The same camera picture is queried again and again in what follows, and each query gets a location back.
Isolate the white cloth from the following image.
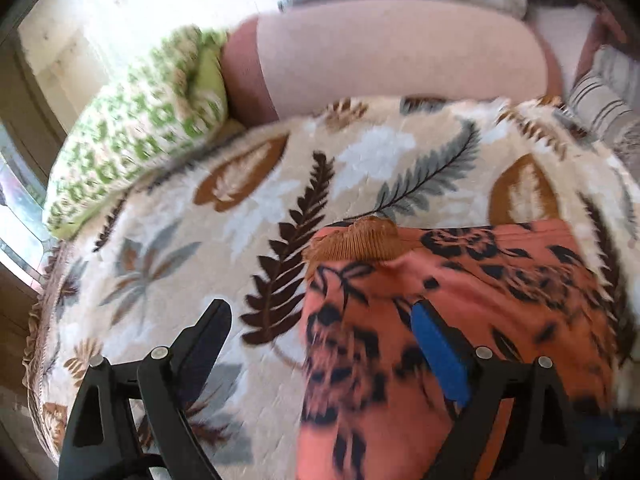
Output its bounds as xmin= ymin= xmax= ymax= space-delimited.
xmin=527 ymin=4 xmax=600 ymax=93

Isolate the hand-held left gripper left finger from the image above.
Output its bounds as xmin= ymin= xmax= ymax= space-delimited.
xmin=57 ymin=298 xmax=233 ymax=480

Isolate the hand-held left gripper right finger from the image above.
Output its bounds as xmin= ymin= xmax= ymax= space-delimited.
xmin=410 ymin=300 xmax=586 ymax=480

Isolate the leaf print fleece blanket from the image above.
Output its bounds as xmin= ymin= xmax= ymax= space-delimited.
xmin=22 ymin=94 xmax=640 ymax=466

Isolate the striped grey cloth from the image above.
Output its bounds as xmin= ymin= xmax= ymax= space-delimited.
xmin=565 ymin=45 xmax=640 ymax=161

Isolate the green white patterned pillow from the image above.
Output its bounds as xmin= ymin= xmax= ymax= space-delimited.
xmin=42 ymin=25 xmax=231 ymax=241

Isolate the window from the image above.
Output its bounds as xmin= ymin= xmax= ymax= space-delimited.
xmin=0 ymin=125 xmax=58 ymax=286

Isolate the orange black floral garment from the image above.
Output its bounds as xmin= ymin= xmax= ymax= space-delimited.
xmin=295 ymin=216 xmax=618 ymax=480

